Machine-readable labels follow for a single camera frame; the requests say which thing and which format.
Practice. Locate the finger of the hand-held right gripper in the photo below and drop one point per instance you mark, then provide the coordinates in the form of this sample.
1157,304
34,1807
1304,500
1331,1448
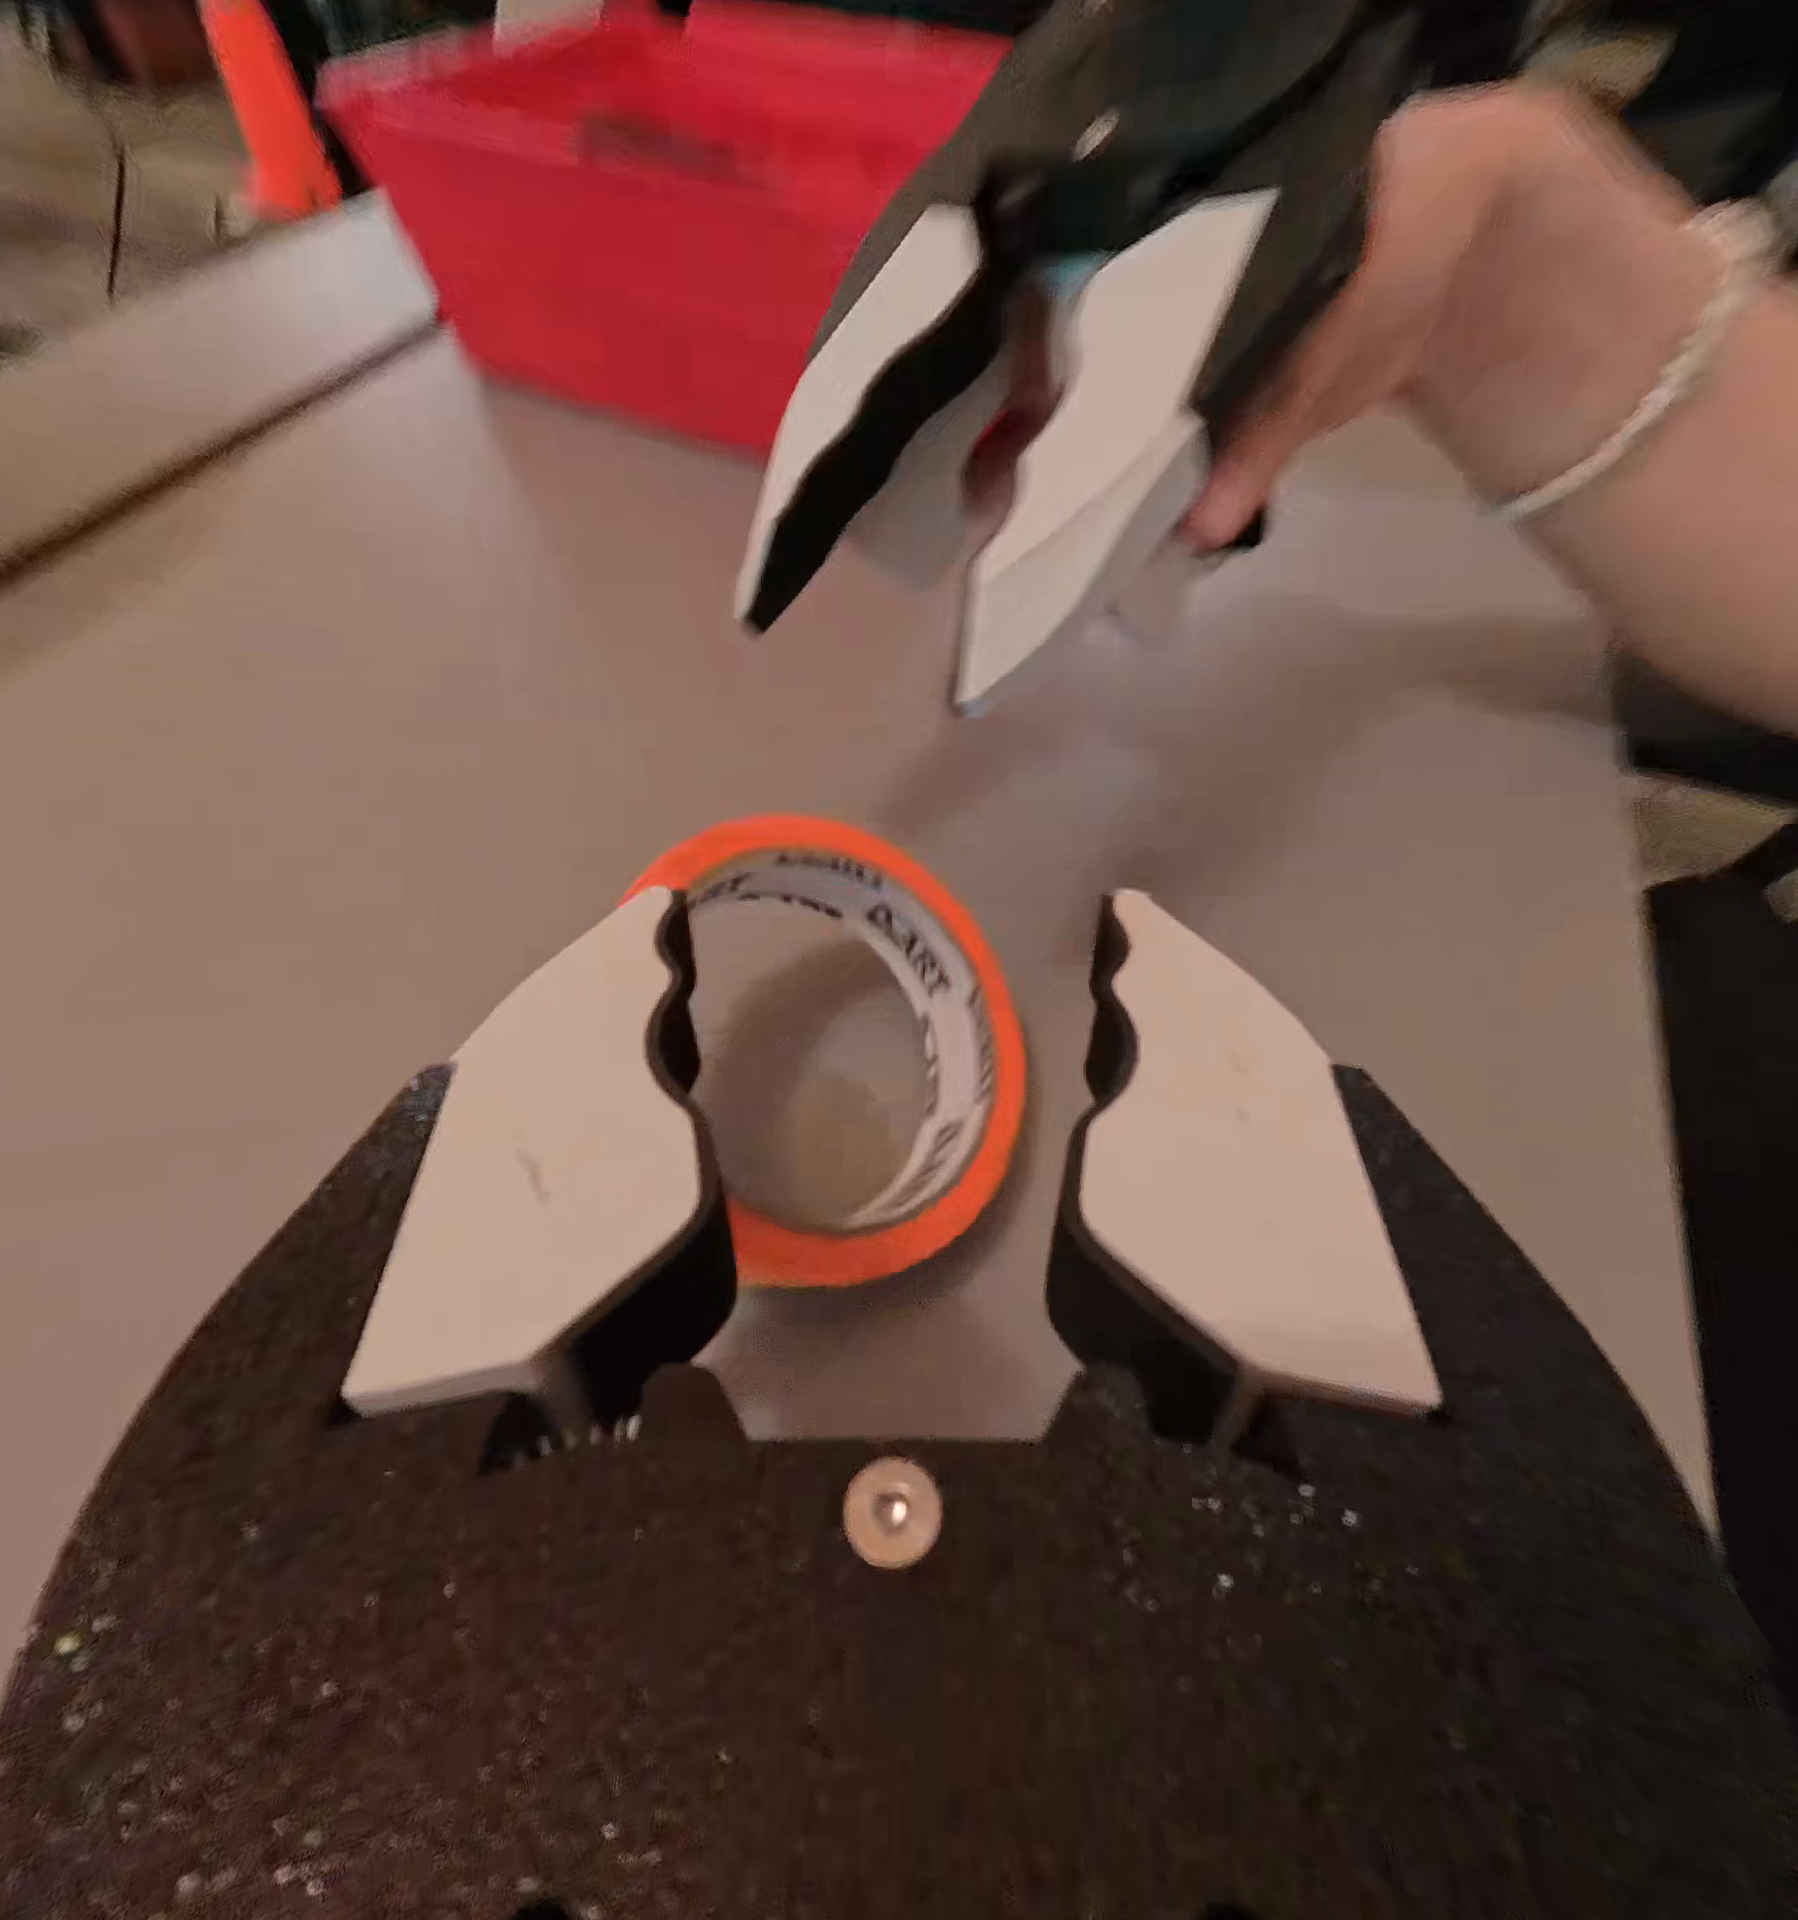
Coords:
870,376
1126,452

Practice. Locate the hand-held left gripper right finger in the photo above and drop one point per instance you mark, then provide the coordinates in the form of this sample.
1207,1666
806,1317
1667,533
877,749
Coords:
1246,1217

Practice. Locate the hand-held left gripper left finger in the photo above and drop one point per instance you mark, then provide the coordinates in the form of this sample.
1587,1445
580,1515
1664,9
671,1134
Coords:
525,1202

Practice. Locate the red plastic bin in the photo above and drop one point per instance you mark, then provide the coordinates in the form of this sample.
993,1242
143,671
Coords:
630,270

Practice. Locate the orange tape roll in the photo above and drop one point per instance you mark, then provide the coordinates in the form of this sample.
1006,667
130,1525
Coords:
841,1256

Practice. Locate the person's right forearm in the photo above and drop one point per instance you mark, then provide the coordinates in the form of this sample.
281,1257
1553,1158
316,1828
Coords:
1769,541

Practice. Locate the person's right hand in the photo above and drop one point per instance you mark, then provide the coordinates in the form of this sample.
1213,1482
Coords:
1499,301

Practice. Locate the orange traffic cone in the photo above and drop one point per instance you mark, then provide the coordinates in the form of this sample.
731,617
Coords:
271,107

